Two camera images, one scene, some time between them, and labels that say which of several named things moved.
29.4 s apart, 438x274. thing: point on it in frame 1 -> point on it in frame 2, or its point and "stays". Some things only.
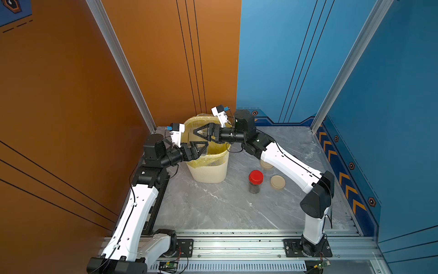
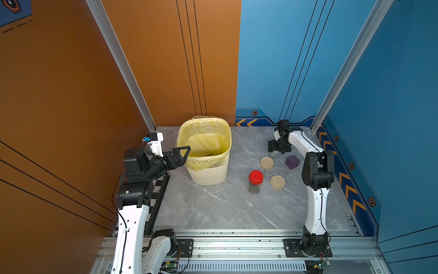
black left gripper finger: x=193 y=144 -> x=181 y=159
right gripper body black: x=218 y=127 -> x=278 y=145
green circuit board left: x=167 y=266 stays
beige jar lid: x=278 y=182 stays
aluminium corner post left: x=98 y=12 stays
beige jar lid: x=265 y=165 stays
